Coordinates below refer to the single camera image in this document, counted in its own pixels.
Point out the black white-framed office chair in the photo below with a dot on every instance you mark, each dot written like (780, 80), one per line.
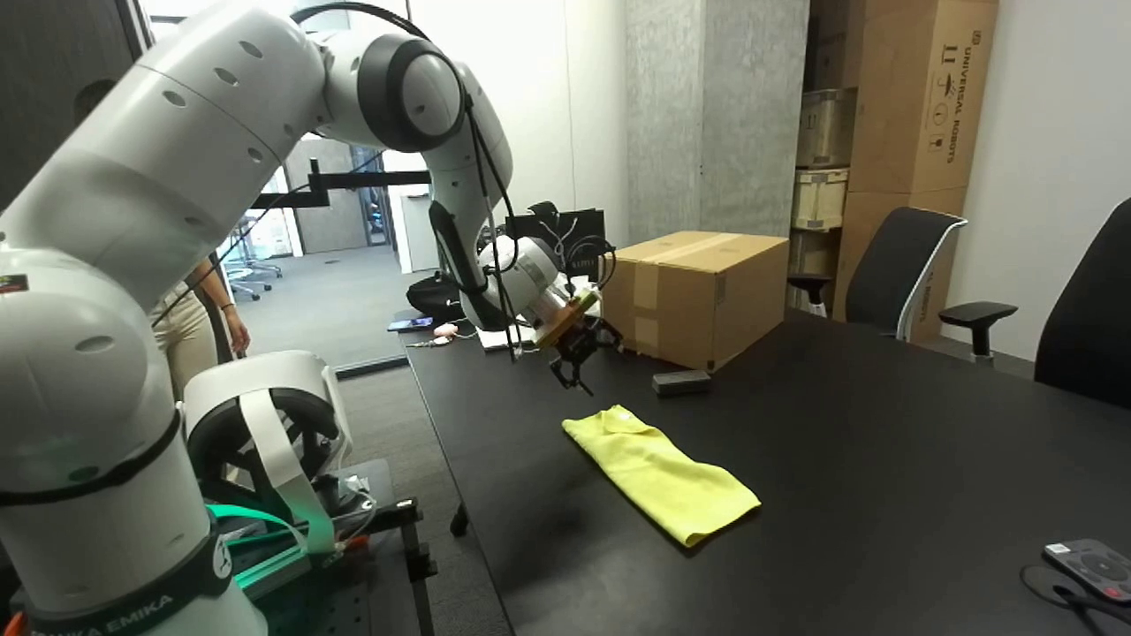
(1098, 319)
(903, 270)

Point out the brown cardboard box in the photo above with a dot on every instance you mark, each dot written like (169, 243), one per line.
(695, 296)

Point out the yellow towel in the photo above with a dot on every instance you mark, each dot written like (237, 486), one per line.
(658, 480)

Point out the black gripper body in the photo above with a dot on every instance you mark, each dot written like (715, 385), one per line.
(579, 339)

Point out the grey storage box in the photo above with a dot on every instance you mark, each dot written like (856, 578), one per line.
(823, 128)

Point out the person in beige clothes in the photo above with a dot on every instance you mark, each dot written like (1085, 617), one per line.
(188, 342)

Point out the tall brown cardboard carton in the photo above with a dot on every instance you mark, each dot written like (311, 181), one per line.
(932, 120)

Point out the tablet with lit screen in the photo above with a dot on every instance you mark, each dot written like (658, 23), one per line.
(1098, 566)

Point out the white storage box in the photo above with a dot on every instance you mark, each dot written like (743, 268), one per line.
(822, 198)

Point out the white VR headset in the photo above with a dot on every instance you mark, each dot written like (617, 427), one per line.
(251, 385)

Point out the green plastic bracket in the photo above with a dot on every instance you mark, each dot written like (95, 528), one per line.
(266, 566)

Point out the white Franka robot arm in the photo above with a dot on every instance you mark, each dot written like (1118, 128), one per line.
(179, 144)

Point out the black metal bar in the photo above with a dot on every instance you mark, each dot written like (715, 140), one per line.
(355, 180)

